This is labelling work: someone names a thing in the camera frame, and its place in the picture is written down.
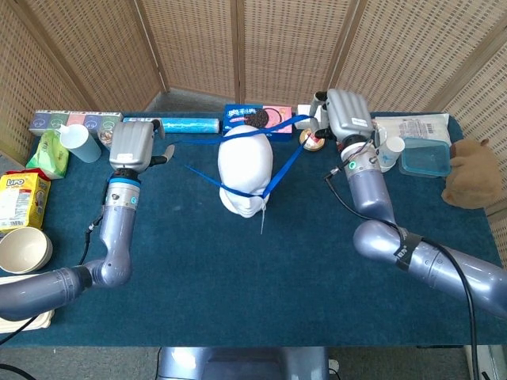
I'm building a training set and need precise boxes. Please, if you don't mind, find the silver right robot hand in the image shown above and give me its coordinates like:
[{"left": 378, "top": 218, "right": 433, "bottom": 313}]
[{"left": 310, "top": 88, "right": 375, "bottom": 144}]

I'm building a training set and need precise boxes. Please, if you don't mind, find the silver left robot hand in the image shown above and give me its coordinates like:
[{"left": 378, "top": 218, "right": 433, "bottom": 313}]
[{"left": 108, "top": 120, "right": 176, "bottom": 172}]

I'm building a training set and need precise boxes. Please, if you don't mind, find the blue lanyard with white badge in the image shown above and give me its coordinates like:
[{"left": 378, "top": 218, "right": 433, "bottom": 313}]
[{"left": 173, "top": 114, "right": 318, "bottom": 235}]

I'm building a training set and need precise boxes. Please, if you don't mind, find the white paper box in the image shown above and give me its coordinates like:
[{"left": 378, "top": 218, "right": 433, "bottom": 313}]
[{"left": 296, "top": 104, "right": 318, "bottom": 130}]

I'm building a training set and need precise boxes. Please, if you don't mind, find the round gold tin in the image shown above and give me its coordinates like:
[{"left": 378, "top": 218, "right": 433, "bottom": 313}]
[{"left": 299, "top": 128, "right": 326, "bottom": 152}]

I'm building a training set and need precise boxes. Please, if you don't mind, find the pale green plastic cup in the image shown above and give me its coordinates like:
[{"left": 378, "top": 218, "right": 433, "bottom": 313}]
[{"left": 58, "top": 123, "right": 102, "bottom": 164}]

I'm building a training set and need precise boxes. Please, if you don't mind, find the paper cup stack blue flower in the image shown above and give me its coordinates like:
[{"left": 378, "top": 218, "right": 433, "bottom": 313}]
[{"left": 374, "top": 135, "right": 406, "bottom": 174}]

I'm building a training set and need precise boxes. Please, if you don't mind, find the blue cling film roll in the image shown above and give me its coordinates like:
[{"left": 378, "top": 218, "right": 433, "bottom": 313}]
[{"left": 122, "top": 116, "right": 221, "bottom": 135}]

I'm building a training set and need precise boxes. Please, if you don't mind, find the white plastic bag package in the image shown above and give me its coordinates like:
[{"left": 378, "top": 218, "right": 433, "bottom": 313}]
[{"left": 372, "top": 113, "right": 452, "bottom": 147}]

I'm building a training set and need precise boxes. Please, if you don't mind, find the long multicolour tea box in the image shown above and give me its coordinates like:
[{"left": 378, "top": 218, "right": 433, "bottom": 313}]
[{"left": 28, "top": 109, "right": 124, "bottom": 138}]

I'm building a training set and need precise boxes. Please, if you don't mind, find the green wet wipes pack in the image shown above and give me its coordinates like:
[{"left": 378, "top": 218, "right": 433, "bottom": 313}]
[{"left": 25, "top": 130, "right": 71, "bottom": 180}]

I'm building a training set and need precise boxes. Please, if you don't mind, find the clear container with blue lid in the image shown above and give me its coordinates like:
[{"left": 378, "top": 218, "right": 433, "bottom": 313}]
[{"left": 398, "top": 137, "right": 452, "bottom": 179}]

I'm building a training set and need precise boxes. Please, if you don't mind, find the wicker folding screen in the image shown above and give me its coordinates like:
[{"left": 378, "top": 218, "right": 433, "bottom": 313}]
[{"left": 0, "top": 0, "right": 507, "bottom": 278}]

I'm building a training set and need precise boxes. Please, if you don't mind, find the blue pink cookie box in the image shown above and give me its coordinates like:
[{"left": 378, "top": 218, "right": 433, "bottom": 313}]
[{"left": 222, "top": 104, "right": 294, "bottom": 143}]

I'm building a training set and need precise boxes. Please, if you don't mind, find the white foam mannequin head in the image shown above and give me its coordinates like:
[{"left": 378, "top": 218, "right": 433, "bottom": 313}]
[{"left": 217, "top": 125, "right": 275, "bottom": 219}]

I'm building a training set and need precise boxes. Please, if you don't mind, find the yellow snack bag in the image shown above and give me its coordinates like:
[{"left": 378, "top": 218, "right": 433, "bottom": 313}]
[{"left": 0, "top": 168, "right": 51, "bottom": 233}]

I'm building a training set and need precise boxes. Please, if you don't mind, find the brown plush toy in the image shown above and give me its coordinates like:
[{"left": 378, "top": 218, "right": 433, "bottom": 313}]
[{"left": 440, "top": 138, "right": 504, "bottom": 209}]

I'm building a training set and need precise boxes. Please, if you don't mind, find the beige bowl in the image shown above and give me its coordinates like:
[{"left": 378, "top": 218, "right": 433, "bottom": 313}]
[{"left": 0, "top": 226, "right": 54, "bottom": 276}]

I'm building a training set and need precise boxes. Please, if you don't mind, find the teal tablecloth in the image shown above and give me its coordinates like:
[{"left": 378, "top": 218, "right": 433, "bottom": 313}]
[{"left": 0, "top": 110, "right": 507, "bottom": 349}]

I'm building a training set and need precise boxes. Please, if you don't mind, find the beige lidded lunch box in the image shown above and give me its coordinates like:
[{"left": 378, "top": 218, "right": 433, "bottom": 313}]
[{"left": 0, "top": 272, "right": 55, "bottom": 330}]

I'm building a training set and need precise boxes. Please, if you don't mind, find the grey robot torso base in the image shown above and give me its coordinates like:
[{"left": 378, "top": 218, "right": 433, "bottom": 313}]
[{"left": 157, "top": 346, "right": 330, "bottom": 380}]

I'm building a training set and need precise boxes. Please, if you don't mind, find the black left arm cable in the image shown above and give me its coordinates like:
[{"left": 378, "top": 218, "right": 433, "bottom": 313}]
[{"left": 0, "top": 215, "right": 106, "bottom": 345}]

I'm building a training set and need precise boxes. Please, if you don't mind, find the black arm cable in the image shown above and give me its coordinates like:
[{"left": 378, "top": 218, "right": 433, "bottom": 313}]
[
  {"left": 0, "top": 215, "right": 106, "bottom": 345},
  {"left": 324, "top": 168, "right": 480, "bottom": 380}
]

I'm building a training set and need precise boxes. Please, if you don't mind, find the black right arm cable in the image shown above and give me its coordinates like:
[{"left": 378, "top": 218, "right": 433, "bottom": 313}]
[{"left": 324, "top": 168, "right": 480, "bottom": 380}]

